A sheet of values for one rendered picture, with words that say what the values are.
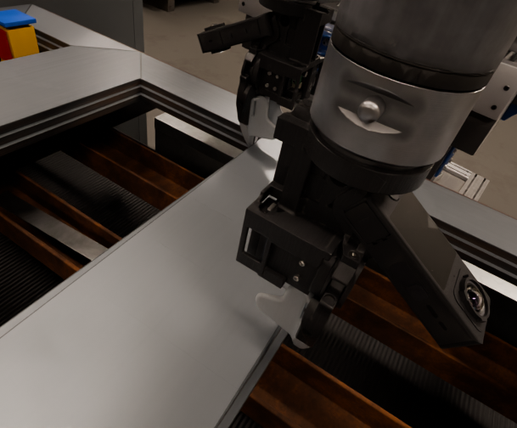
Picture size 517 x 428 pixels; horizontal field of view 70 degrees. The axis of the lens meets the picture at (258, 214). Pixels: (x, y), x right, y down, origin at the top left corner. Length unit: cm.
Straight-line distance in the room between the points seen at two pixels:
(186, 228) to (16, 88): 39
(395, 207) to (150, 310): 23
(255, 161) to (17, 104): 36
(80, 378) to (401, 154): 28
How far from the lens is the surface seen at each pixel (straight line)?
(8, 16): 88
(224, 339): 34
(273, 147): 58
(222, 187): 48
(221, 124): 64
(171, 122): 94
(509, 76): 79
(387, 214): 22
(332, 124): 18
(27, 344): 36
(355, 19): 17
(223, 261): 39
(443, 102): 18
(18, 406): 34
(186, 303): 36
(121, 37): 134
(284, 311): 31
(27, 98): 68
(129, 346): 34
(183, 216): 43
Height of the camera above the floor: 115
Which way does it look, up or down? 42 degrees down
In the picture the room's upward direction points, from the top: 13 degrees clockwise
